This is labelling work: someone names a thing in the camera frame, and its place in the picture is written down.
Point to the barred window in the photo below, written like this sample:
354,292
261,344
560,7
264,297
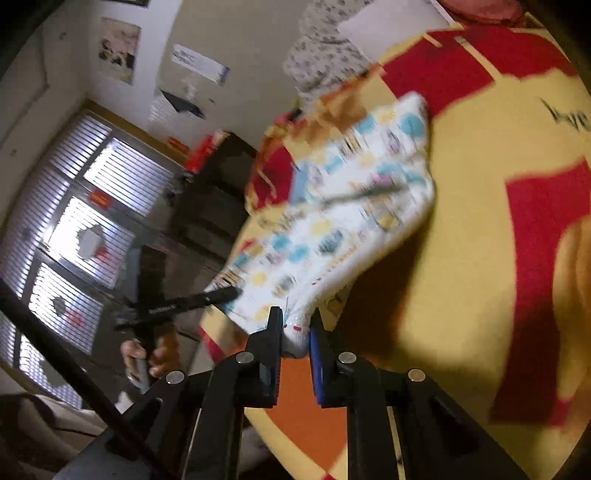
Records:
83,240

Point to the red heart cushion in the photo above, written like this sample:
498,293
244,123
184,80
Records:
480,9

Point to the white wall paper sheet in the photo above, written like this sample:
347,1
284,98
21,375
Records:
198,62

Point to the red bag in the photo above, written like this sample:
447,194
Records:
203,150

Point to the dark wooden table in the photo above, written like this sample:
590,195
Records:
217,184

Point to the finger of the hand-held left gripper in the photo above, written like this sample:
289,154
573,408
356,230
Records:
212,297

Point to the white pillow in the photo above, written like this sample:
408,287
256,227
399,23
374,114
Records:
383,23

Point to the red window sticker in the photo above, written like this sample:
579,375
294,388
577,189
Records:
101,198

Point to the dark wall hanging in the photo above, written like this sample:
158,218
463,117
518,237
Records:
184,104

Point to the black rod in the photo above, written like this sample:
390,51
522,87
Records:
69,369

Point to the wall poster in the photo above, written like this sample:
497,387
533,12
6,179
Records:
119,50

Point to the yellow red printed blanket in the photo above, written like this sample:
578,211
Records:
461,277

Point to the person's left hand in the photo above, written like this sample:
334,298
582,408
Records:
161,357

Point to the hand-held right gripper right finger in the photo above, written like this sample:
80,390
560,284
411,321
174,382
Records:
316,369

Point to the red wall sticker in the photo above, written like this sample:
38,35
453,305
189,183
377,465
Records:
178,144

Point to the floral quilt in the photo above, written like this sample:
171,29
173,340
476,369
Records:
323,55

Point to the cartoon print baby clothes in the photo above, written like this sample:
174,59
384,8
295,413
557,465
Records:
346,230

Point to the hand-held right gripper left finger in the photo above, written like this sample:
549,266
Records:
277,360

